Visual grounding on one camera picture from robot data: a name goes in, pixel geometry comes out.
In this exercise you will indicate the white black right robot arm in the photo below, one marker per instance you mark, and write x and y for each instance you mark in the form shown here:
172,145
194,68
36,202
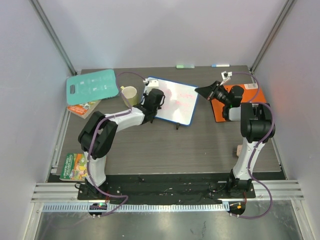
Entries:
256,128

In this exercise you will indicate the blue white marker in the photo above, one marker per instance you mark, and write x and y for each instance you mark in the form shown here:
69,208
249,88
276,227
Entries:
220,65

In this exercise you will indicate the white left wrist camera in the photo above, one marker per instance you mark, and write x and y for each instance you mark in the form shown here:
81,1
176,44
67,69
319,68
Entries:
150,83

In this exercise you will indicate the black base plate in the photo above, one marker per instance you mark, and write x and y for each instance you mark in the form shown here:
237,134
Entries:
171,189

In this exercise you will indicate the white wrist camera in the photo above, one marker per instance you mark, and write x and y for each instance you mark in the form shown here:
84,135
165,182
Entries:
150,83
226,76

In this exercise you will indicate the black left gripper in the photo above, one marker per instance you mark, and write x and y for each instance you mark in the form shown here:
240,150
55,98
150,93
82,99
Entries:
146,96

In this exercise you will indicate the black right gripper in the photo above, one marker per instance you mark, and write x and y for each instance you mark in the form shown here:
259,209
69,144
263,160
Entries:
214,89

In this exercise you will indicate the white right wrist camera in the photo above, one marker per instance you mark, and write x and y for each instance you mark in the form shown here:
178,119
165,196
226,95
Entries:
226,76

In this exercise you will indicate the teal cutting board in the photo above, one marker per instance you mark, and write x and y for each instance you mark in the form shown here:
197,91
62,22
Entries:
91,87

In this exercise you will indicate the yellow green mug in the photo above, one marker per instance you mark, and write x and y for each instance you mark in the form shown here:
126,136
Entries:
130,95

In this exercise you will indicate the green cover book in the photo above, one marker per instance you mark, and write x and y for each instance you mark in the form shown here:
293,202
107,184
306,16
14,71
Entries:
74,168

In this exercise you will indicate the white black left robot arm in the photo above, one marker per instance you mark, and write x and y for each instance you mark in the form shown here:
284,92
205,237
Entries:
97,136

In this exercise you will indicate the orange cover book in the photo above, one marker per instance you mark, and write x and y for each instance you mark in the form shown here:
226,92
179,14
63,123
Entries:
83,110

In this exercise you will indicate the blue framed whiteboard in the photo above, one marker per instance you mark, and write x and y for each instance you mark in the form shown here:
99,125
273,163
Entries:
179,103

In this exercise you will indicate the white slotted cable duct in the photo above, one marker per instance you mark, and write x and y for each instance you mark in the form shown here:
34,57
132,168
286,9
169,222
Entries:
97,207

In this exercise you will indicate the orange clipboard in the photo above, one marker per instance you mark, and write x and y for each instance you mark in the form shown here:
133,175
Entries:
250,90

